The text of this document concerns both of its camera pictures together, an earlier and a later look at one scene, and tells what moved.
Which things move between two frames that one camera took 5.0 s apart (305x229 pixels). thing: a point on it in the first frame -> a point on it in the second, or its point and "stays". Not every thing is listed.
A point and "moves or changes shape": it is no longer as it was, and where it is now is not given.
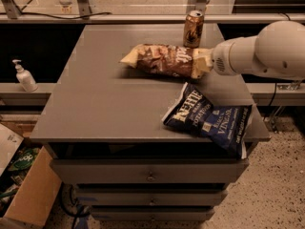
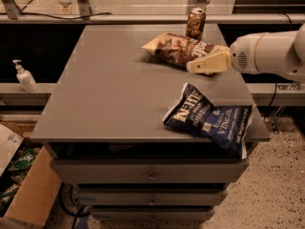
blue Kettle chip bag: x=227 y=125 stays
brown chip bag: x=162 y=59 moves or changes shape
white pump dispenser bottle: x=25 y=77 stays
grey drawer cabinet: x=105 y=134 stays
